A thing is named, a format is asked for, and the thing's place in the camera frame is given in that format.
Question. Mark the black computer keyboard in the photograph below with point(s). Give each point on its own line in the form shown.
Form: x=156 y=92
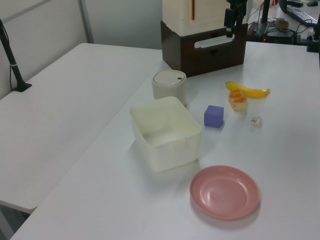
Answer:
x=301 y=12

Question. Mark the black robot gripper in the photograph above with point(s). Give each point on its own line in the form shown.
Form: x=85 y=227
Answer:
x=237 y=3

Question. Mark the small white garlic toy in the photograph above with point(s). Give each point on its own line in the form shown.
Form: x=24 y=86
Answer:
x=256 y=121

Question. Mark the cream toy refrigerator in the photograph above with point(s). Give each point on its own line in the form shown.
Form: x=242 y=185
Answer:
x=200 y=15

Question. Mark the dark computer mouse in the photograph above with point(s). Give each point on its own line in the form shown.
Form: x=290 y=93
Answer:
x=311 y=3

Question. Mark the black monitor stand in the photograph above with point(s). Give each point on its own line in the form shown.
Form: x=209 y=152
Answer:
x=265 y=11

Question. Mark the dark brown drawer box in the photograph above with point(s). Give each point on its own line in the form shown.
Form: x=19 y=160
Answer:
x=207 y=50

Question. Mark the brown tape roll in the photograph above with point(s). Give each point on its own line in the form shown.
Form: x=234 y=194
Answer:
x=282 y=24

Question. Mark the pink round plate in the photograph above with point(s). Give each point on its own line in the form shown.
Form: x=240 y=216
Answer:
x=224 y=192

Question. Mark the white open plastic box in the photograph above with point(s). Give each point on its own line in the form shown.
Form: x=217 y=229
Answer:
x=165 y=135

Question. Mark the toy bread roll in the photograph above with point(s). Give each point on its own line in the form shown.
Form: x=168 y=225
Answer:
x=238 y=100

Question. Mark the black table clamp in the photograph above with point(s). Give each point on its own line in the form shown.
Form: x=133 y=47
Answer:
x=313 y=40

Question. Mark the black camera stand pole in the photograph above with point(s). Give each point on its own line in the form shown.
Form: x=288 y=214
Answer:
x=10 y=57

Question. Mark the purple cube block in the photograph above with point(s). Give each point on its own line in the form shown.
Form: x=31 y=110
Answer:
x=214 y=116

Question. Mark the yellow toy banana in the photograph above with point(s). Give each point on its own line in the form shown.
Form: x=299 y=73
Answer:
x=250 y=91

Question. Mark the small beige lidded bin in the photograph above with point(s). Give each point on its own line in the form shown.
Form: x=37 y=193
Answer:
x=170 y=87

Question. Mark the black electronics box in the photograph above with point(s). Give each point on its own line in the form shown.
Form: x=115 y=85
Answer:
x=277 y=35

